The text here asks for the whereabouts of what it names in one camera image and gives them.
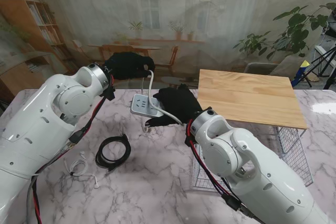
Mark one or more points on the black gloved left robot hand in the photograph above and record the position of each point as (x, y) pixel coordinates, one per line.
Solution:
(126, 65)

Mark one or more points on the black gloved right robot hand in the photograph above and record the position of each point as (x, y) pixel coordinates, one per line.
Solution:
(178, 103)

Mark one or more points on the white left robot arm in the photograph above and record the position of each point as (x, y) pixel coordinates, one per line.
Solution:
(39, 119)

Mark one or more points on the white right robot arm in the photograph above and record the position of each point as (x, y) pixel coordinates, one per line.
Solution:
(262, 182)

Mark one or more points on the printed room scene backdrop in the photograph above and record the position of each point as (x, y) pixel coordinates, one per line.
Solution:
(78, 11)

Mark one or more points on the yellow and blue object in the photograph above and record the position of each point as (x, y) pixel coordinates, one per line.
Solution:
(304, 64)

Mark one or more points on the black tripod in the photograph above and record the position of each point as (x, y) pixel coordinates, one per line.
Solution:
(329, 78)

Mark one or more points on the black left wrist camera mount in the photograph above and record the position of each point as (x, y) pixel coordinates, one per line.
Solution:
(109, 94)

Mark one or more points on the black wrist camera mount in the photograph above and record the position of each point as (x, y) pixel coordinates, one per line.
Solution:
(109, 94)
(189, 140)

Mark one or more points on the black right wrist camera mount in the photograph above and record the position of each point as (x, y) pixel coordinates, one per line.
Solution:
(189, 140)

